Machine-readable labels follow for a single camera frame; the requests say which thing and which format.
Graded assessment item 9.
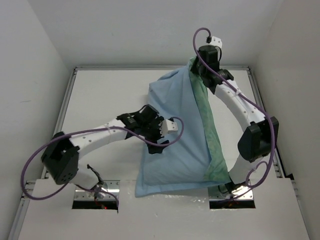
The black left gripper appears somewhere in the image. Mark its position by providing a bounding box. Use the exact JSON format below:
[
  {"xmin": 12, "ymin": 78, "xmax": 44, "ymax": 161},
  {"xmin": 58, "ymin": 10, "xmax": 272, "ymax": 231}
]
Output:
[{"xmin": 139, "ymin": 116, "xmax": 169, "ymax": 152}]

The light blue pillowcase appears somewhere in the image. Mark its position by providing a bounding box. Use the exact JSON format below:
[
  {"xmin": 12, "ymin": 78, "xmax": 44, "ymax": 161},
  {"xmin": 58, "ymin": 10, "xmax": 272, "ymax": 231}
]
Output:
[{"xmin": 135, "ymin": 58, "xmax": 231, "ymax": 198}]

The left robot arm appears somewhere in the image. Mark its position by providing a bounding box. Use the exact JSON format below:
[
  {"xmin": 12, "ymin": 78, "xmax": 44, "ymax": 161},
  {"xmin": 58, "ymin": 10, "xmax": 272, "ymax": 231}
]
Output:
[{"xmin": 41, "ymin": 104, "xmax": 178, "ymax": 190}]

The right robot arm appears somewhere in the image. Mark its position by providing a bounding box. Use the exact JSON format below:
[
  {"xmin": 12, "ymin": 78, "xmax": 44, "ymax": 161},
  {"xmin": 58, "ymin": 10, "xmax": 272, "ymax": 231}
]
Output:
[{"xmin": 191, "ymin": 44, "xmax": 279, "ymax": 193}]

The white front cover board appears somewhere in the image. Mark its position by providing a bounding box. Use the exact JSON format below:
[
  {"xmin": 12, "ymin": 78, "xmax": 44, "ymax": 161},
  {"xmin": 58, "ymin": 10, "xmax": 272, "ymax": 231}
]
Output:
[{"xmin": 19, "ymin": 179, "xmax": 309, "ymax": 240}]

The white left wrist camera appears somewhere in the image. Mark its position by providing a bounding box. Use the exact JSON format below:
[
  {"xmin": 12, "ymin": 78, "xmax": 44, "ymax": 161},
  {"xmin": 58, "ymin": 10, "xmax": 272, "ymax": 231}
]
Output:
[{"xmin": 160, "ymin": 119, "xmax": 178, "ymax": 136}]

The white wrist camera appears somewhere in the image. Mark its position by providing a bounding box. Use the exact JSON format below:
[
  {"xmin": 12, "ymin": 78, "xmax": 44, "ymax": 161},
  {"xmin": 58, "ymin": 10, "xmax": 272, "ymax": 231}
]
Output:
[
  {"xmin": 160, "ymin": 119, "xmax": 178, "ymax": 136},
  {"xmin": 206, "ymin": 36, "xmax": 223, "ymax": 48}
]

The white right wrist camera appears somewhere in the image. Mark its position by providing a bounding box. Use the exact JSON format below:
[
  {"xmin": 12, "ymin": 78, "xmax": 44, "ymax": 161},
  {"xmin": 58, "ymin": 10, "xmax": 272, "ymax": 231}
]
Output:
[{"xmin": 206, "ymin": 36, "xmax": 223, "ymax": 48}]

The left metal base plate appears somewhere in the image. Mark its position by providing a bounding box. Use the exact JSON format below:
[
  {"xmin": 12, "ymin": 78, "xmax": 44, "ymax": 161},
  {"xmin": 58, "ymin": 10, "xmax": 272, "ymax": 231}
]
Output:
[{"xmin": 74, "ymin": 180, "xmax": 120, "ymax": 201}]

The metal base plate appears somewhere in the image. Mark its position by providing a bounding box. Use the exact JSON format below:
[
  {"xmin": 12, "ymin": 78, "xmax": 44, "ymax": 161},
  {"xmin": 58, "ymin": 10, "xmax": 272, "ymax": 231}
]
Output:
[
  {"xmin": 208, "ymin": 184, "xmax": 254, "ymax": 202},
  {"xmin": 74, "ymin": 180, "xmax": 120, "ymax": 201}
]

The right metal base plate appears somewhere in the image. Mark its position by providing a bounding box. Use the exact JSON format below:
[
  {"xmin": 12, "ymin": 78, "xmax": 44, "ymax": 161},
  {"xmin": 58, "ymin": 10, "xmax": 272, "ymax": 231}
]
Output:
[{"xmin": 208, "ymin": 184, "xmax": 254, "ymax": 202}]

